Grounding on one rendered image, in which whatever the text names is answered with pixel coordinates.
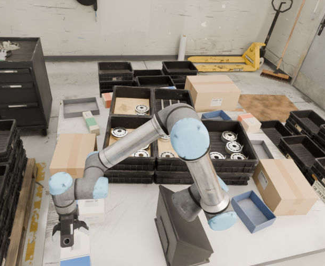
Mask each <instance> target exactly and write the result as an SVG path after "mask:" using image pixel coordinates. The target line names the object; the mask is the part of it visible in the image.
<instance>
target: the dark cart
mask: <svg viewBox="0 0 325 266"><path fill-rule="evenodd" d="M8 41H10V42H16V43H18V47H20V48H19V49H15V50H12V51H11V52H10V53H11V55H10V56H8V57H7V58H6V59H5V60H1V61H0V120H8V119H15V120H16V125H17V127H16V128H17V129H18V130H19V131H20V130H36V129H42V132H43V135H44V136H45V135H47V129H48V127H49V120H50V113H51V107H52V100H53V99H52V94H51V89H50V84H49V79H48V74H47V69H46V65H45V60H44V55H43V50H42V45H41V40H40V37H0V44H2V43H3V42H8Z"/></svg>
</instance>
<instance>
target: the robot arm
mask: <svg viewBox="0 0 325 266"><path fill-rule="evenodd" d="M164 135H165V136H168V135H169V136H170V141H171V145H172V147H173V149H174V151H175V152H176V153H177V154H178V156H179V158H180V159H181V160H182V161H185V162H186V164H187V166H188V169H189V171H190V173H191V175H192V178H193V180H194V183H193V184H192V185H191V186H189V187H188V188H186V189H183V190H181V191H177V192H175V193H174V194H173V195H172V202H173V205H174V207H175V208H176V210H177V211H178V213H179V214H180V215H181V216H182V217H183V218H184V219H185V220H186V221H188V222H192V221H193V220H194V219H195V218H196V217H197V215H198V214H199V213H200V211H201V210H202V209H203V212H204V214H205V216H206V219H207V221H208V225H209V226H210V228H211V229H212V230H215V231H223V230H226V229H228V228H230V227H232V226H233V225H234V224H235V223H236V222H237V216H236V212H235V211H234V209H233V207H232V205H231V202H230V199H229V196H228V194H227V191H228V187H227V186H226V184H225V183H224V182H223V181H222V180H221V179H220V177H219V176H217V174H216V172H215V169H214V166H213V164H212V161H211V158H210V156H209V151H210V147H211V145H210V142H209V134H208V131H207V129H206V127H205V126H204V125H203V123H202V121H201V120H200V118H199V116H198V114H197V112H196V111H195V109H194V108H193V107H191V106H190V105H188V104H186V103H176V104H172V105H170V106H168V107H165V108H164V109H162V110H160V111H159V112H157V113H155V114H154V117H153V119H151V120H150V121H148V122H146V123H145V124H143V125H141V126H140V127H138V128H137V129H135V130H133V131H132V132H130V133H129V134H127V135H126V136H124V137H123V138H121V139H119V140H118V141H116V142H114V143H113V144H111V145H110V146H108V147H106V148H105V149H103V150H102V151H93V152H91V153H89V154H88V156H87V159H86V161H85V168H84V172H83V177H82V178H72V177H71V176H70V174H68V173H65V172H59V173H56V174H54V175H53V176H52V177H51V178H50V180H49V188H50V189H49V191H50V193H51V196H52V200H53V202H52V205H54V207H55V210H56V212H57V214H58V215H59V221H60V222H59V223H56V224H55V226H54V227H53V231H52V241H53V242H55V241H56V239H57V238H58V236H59V235H60V246H61V247H62V248H68V247H72V246H73V245H74V230H75V229H77V228H78V231H80V232H84V234H87V235H88V236H90V235H92V232H91V229H90V228H89V223H88V220H87V219H84V221H79V220H78V217H79V207H78V204H77V202H76V200H93V199H95V200H97V199H101V198H106V197H107V196H108V178H107V177H104V171H106V170H107V169H109V168H111V167H112V166H114V165H116V164H117V163H119V162H121V161H122V160H124V159H125V158H127V157H129V156H130V155H132V154H133V153H135V152H137V151H139V150H140V149H142V148H144V147H145V146H147V145H148V144H150V143H152V142H153V141H155V140H157V139H159V138H160V137H162V136H164Z"/></svg>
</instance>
